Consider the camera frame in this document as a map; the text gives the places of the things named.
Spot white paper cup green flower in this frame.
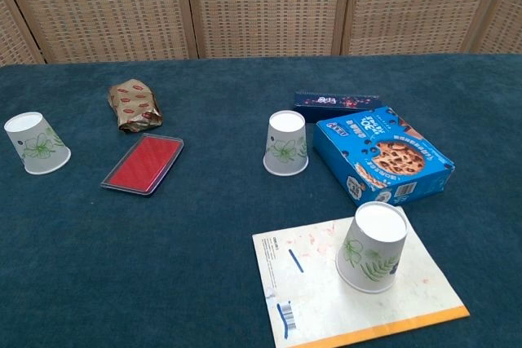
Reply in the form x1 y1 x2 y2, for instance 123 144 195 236
335 201 409 295
3 111 72 176
263 110 309 178

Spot dark blue long box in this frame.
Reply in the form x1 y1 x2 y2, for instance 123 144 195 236
293 90 381 124

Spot red pad in clear case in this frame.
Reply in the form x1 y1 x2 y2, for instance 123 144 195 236
100 133 185 197

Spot blue chocolate cookie box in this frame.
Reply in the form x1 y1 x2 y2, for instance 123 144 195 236
312 106 457 214

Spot crumpled gold snack wrapper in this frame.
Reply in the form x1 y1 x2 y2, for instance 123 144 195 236
108 78 164 134

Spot teal velvet tablecloth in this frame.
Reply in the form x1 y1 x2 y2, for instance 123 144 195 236
0 52 522 348

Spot white booklet with orange edge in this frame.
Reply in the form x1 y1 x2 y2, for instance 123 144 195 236
251 205 471 348

